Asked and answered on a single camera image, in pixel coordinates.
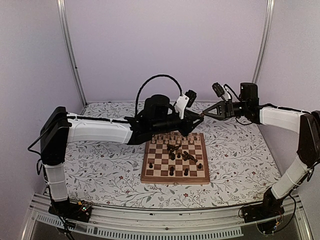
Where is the row of white pieces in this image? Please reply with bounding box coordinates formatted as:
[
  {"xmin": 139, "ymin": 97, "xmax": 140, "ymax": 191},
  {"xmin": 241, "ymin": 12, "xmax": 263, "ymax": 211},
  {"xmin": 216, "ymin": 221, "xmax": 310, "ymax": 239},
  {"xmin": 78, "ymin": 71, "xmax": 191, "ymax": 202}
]
[{"xmin": 150, "ymin": 132, "xmax": 201, "ymax": 145}]

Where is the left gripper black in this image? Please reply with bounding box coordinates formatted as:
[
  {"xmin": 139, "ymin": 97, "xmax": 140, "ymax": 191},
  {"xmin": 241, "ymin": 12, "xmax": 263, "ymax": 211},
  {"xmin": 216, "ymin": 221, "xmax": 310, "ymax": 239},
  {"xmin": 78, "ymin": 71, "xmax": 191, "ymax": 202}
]
[{"xmin": 152, "ymin": 110, "xmax": 205, "ymax": 138}]

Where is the floral patterned table mat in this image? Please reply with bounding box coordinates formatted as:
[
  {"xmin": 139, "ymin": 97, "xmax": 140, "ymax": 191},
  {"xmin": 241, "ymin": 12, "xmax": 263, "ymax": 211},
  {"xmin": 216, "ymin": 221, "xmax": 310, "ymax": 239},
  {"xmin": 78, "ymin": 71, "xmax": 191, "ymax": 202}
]
[{"xmin": 48, "ymin": 101, "xmax": 286, "ymax": 210}]

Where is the left aluminium frame post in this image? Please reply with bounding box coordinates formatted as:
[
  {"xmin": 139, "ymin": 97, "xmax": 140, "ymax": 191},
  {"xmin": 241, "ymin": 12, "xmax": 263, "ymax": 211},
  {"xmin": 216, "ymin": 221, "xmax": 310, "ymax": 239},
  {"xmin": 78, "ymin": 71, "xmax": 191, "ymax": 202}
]
[{"xmin": 56, "ymin": 0, "xmax": 88, "ymax": 107}]

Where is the aluminium frame post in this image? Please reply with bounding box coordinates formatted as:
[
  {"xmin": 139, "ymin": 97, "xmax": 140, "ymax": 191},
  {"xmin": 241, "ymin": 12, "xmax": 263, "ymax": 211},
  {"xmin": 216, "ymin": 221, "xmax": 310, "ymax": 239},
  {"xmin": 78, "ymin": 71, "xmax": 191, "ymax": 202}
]
[
  {"xmin": 56, "ymin": 0, "xmax": 88, "ymax": 107},
  {"xmin": 252, "ymin": 0, "xmax": 275, "ymax": 84}
]

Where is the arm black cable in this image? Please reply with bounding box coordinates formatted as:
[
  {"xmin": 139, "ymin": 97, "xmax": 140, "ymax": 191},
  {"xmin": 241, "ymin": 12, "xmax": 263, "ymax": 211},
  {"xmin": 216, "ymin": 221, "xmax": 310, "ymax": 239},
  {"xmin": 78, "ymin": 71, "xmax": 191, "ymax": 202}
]
[
  {"xmin": 134, "ymin": 74, "xmax": 183, "ymax": 118},
  {"xmin": 223, "ymin": 84, "xmax": 253, "ymax": 126}
]

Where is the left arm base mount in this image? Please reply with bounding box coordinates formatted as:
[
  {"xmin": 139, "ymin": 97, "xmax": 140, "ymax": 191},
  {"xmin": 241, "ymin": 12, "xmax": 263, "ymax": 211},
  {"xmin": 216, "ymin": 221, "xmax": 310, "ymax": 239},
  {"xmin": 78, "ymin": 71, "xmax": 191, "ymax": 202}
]
[{"xmin": 48, "ymin": 198, "xmax": 92, "ymax": 223}]

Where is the wooden chess board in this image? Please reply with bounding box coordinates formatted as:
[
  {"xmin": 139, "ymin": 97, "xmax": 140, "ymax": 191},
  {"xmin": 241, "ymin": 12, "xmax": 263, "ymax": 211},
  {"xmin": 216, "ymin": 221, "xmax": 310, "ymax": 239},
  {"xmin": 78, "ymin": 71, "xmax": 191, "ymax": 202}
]
[{"xmin": 140, "ymin": 133, "xmax": 210, "ymax": 185}]

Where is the dark piece placed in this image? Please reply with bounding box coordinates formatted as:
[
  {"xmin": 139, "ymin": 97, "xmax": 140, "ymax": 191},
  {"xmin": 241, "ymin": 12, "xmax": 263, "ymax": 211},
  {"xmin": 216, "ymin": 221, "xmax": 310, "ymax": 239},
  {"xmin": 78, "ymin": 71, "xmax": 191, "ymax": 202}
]
[{"xmin": 169, "ymin": 166, "xmax": 175, "ymax": 176}]

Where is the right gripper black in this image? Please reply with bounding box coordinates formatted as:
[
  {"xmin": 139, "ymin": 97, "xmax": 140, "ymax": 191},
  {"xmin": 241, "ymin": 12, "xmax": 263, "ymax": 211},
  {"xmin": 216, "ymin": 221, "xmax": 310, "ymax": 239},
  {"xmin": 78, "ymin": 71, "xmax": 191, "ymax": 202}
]
[{"xmin": 203, "ymin": 99, "xmax": 248, "ymax": 121}]

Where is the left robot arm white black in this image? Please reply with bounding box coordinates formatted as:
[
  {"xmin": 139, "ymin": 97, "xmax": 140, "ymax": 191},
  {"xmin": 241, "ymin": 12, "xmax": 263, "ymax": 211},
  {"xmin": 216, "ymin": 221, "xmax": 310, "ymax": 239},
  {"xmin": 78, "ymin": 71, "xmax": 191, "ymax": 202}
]
[{"xmin": 27, "ymin": 94, "xmax": 204, "ymax": 217}]

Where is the pile of dark pieces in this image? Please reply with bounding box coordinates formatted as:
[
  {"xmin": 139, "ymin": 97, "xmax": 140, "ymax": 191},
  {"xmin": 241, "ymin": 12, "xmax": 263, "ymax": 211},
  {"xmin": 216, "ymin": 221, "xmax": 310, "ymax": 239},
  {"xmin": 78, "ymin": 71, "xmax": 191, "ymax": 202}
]
[{"xmin": 166, "ymin": 144, "xmax": 198, "ymax": 163}]

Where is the right aluminium frame post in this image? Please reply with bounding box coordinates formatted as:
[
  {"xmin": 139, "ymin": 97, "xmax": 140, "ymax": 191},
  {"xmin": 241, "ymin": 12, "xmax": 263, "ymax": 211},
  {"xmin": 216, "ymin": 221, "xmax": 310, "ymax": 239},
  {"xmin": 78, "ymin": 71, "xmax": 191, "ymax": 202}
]
[{"xmin": 252, "ymin": 0, "xmax": 275, "ymax": 84}]

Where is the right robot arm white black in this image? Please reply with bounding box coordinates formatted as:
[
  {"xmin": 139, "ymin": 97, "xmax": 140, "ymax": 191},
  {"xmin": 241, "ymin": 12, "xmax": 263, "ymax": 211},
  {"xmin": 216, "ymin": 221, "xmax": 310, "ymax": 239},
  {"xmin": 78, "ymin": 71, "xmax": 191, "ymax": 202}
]
[{"xmin": 201, "ymin": 82, "xmax": 320, "ymax": 206}]

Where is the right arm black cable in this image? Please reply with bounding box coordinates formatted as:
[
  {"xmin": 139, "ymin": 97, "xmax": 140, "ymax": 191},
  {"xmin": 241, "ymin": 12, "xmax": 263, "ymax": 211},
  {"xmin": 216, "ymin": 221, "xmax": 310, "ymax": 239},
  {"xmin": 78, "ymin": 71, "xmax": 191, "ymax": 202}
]
[{"xmin": 223, "ymin": 84, "xmax": 253, "ymax": 126}]

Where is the front aluminium rail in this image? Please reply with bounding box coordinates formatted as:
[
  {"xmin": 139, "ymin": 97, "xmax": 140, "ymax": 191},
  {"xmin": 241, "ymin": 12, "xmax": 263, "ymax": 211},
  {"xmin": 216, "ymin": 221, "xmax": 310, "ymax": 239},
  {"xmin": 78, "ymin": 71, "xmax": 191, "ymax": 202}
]
[{"xmin": 21, "ymin": 194, "xmax": 313, "ymax": 240}]

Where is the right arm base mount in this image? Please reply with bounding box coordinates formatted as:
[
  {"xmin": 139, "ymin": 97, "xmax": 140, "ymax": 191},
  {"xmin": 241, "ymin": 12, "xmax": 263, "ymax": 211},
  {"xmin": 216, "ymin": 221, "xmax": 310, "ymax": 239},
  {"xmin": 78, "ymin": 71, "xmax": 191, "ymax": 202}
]
[{"xmin": 239, "ymin": 189, "xmax": 285, "ymax": 235}]

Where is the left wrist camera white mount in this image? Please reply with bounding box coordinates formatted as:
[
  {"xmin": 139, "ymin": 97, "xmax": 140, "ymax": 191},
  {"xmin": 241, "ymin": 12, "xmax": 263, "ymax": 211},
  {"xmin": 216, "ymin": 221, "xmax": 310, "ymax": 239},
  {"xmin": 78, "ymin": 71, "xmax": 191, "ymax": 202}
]
[{"xmin": 173, "ymin": 89, "xmax": 197, "ymax": 120}]

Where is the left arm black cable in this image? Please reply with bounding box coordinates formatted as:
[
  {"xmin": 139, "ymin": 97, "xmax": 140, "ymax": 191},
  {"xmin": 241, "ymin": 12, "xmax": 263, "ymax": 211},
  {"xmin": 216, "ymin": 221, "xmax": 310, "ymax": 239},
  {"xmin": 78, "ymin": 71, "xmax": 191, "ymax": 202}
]
[{"xmin": 134, "ymin": 74, "xmax": 183, "ymax": 118}]

